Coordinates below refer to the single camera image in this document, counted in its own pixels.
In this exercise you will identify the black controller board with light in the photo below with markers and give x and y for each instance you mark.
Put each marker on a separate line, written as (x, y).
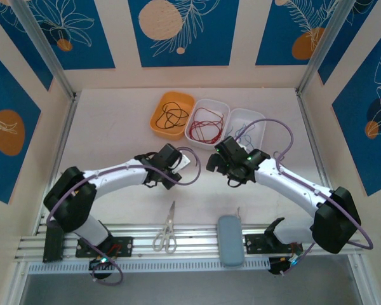
(101, 265)
(279, 265)

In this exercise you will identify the blue-grey oblong case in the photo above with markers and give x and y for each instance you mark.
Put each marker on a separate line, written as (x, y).
(230, 241)

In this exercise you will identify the orange plastic tray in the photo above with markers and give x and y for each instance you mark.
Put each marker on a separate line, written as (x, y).
(171, 135)

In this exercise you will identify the metal carabiner clip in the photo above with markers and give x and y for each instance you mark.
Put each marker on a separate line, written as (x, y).
(275, 153)

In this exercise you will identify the white plastic tray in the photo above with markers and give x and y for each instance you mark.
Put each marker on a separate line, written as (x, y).
(244, 114)
(206, 145)

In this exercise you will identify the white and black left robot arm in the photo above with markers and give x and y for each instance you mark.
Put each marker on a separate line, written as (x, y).
(120, 174)

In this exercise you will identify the black ribbed block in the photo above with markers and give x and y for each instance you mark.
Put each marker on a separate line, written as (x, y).
(53, 244)

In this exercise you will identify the aluminium frame post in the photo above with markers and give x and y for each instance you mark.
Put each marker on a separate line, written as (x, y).
(324, 47)
(50, 54)

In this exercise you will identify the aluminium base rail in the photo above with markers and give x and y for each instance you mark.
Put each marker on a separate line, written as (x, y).
(197, 238)

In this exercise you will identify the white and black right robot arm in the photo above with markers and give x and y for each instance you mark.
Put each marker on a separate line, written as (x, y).
(289, 181)

